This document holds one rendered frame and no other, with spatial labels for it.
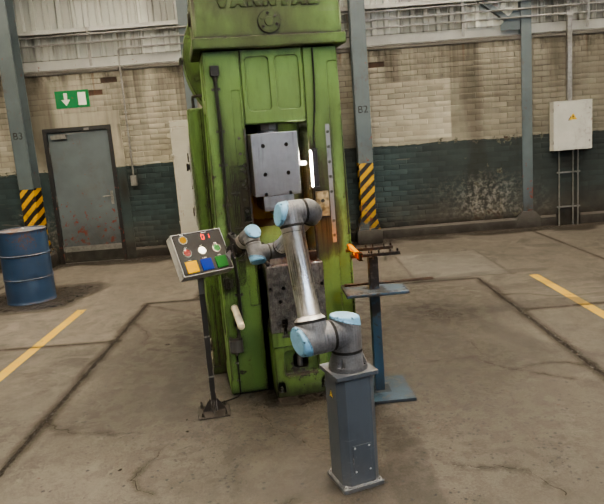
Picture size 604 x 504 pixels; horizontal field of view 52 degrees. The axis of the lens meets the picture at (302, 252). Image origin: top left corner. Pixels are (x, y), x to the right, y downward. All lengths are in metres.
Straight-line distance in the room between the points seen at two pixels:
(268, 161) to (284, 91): 0.49
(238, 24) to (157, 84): 6.09
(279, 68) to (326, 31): 0.38
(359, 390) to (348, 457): 0.34
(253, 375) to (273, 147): 1.57
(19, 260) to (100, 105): 3.30
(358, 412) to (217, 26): 2.47
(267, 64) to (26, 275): 4.78
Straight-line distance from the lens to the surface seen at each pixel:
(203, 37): 4.13
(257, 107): 4.16
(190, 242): 3.86
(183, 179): 9.45
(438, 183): 10.21
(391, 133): 10.04
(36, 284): 8.11
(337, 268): 4.33
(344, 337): 2.97
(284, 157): 4.03
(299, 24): 4.22
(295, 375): 4.27
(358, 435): 3.16
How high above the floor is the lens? 1.73
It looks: 10 degrees down
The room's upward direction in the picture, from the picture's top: 4 degrees counter-clockwise
